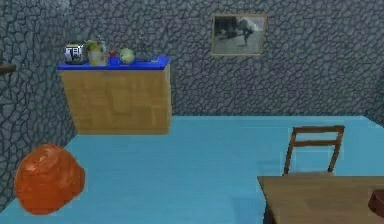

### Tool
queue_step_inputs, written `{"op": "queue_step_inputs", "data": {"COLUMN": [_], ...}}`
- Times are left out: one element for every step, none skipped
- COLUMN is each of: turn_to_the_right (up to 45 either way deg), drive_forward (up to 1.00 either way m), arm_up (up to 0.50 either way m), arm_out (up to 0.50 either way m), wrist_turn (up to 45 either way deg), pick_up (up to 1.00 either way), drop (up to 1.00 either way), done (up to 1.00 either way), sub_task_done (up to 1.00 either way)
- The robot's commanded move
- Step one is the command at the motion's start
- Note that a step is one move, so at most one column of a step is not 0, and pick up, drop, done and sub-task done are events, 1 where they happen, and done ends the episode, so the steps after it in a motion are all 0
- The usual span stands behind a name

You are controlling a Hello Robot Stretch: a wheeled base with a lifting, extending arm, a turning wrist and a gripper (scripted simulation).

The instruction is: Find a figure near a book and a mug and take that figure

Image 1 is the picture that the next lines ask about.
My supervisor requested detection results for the brown wooden chair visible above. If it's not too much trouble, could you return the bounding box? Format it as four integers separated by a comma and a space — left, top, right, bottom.
282, 124, 346, 177

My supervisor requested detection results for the yellow-green jug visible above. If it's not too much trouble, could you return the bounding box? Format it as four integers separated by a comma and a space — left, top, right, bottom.
86, 36, 109, 67

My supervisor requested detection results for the wooden cupboard with blue top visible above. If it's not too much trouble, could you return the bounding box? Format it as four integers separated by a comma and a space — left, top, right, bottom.
56, 55, 173, 136

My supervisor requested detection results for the dark red bowl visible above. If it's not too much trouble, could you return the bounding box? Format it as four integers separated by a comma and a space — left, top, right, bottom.
368, 189, 384, 218

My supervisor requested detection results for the light wooden table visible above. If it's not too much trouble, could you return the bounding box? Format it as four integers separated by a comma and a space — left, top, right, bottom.
256, 175, 384, 224

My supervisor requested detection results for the dark grey flat dish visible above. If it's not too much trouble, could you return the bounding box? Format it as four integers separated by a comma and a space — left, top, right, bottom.
135, 52, 160, 63

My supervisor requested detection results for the pale green round vegetable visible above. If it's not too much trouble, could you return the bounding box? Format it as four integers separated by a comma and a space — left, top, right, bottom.
119, 47, 136, 65

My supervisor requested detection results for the orange lumpy beanbag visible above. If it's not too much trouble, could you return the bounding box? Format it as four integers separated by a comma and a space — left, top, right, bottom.
14, 143, 86, 216

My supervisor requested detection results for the framed grey picture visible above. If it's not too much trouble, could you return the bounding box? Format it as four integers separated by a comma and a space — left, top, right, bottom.
210, 13, 268, 57

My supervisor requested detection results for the dark brown wall shelf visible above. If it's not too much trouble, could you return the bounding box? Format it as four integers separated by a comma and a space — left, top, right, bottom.
0, 63, 17, 75

